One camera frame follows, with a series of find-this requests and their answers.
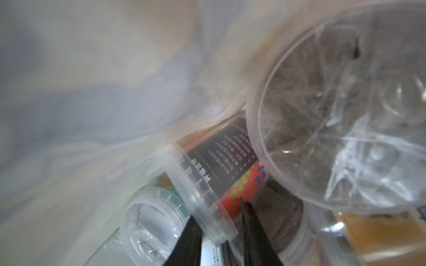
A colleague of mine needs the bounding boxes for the purple label seed jar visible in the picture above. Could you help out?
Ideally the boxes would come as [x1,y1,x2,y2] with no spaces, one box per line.
[119,187,190,266]

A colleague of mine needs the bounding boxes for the clear lid jar in bag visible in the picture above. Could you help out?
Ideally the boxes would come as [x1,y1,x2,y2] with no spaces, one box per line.
[246,1,426,214]

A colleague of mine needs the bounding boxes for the red seed jar in bag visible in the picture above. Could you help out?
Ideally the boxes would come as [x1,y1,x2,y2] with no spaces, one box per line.
[159,111,268,246]

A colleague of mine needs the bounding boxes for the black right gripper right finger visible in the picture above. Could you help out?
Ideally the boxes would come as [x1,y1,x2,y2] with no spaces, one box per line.
[240,198,284,266]

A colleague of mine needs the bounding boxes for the white canvas tote bag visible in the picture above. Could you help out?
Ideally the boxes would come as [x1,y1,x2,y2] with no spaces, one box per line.
[0,0,426,266]

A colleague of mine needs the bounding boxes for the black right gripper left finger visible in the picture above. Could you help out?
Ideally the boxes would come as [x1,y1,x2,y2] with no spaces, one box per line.
[163,216,203,266]

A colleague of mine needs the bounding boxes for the orange label seed jar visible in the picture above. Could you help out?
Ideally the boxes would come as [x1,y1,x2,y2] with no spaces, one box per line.
[304,202,426,266]

